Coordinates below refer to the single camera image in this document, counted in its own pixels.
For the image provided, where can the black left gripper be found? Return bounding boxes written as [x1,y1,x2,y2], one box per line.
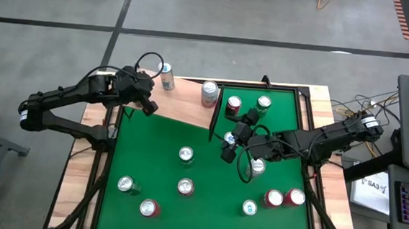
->
[110,64,162,118]

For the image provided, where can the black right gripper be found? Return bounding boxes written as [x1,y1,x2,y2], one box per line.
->
[220,107,295,168]

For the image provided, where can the slim silver can blue tab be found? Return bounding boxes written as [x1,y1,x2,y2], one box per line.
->
[223,130,237,146]
[241,199,259,217]

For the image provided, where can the blue silver Red Bull can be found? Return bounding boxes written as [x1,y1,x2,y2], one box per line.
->
[155,60,178,91]

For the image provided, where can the green Sprite can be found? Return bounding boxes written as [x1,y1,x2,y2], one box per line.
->
[177,145,196,169]
[116,174,143,197]
[253,94,273,116]

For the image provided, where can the red Coca-Cola can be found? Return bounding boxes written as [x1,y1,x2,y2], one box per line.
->
[224,94,243,117]
[176,177,197,197]

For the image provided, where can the black clamp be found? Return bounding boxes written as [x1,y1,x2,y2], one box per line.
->
[260,73,274,89]

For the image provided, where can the red Fanta can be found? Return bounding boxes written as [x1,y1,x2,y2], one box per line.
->
[282,187,307,209]
[261,188,285,210]

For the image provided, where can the red soda can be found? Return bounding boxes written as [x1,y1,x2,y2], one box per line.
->
[138,198,163,219]

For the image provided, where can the black support bar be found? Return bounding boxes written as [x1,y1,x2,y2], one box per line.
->
[343,145,405,187]

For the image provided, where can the white paper sign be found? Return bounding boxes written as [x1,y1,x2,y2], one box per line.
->
[348,169,393,216]

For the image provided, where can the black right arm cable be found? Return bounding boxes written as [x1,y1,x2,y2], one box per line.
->
[234,145,260,185]

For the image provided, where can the wooden shelf black metal frame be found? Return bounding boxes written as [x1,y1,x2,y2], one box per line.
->
[122,67,225,143]

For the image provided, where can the black table frame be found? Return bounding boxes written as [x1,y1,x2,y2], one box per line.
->
[42,68,368,229]

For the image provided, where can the yellow wire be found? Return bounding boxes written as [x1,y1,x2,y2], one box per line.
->
[362,138,380,159]

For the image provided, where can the yellow cable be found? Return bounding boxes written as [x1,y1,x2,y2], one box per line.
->
[316,0,335,12]

